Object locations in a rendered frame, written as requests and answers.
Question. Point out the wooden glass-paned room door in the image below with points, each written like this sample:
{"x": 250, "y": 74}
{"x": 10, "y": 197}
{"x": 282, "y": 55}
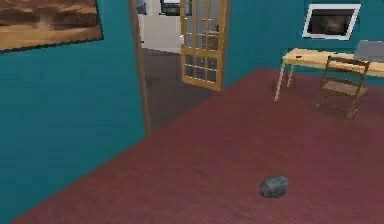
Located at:
{"x": 203, "y": 46}

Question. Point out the grey round lump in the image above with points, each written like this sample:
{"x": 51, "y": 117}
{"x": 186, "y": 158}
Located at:
{"x": 274, "y": 186}

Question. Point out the light wooden table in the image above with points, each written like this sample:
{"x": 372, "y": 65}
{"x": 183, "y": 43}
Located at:
{"x": 310, "y": 58}

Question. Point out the brown wooden chair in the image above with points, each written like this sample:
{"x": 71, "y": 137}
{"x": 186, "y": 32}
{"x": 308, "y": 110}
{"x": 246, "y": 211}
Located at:
{"x": 343, "y": 87}

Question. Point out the white framed dark picture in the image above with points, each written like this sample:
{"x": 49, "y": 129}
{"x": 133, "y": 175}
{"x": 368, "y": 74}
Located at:
{"x": 330, "y": 21}

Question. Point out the grey laptop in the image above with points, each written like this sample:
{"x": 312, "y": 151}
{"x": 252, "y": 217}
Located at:
{"x": 369, "y": 51}

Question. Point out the brown landscape wall picture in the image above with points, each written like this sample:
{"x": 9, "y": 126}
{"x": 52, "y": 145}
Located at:
{"x": 46, "y": 23}

